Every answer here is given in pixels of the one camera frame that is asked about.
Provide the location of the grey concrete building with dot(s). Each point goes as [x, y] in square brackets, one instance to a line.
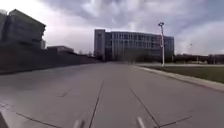
[2, 25]

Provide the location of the grass lawn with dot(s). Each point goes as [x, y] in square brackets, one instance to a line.
[196, 71]

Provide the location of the tall lamp post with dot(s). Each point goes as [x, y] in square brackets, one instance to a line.
[162, 43]

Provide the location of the grey concrete pavement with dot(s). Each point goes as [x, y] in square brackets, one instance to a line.
[113, 90]

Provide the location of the robot's own part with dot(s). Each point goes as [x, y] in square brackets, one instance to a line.
[141, 122]
[78, 124]

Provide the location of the large glass office building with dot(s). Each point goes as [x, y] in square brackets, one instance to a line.
[133, 45]

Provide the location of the pale concrete kerb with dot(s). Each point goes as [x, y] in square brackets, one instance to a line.
[180, 78]

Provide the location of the dark multi-storey building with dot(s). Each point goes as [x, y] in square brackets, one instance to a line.
[25, 28]

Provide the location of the distant low dark building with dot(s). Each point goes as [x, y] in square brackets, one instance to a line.
[196, 58]

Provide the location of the long dark wall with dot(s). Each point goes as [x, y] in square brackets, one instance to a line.
[43, 58]

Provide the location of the thin distant pole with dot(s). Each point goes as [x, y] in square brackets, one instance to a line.
[191, 51]

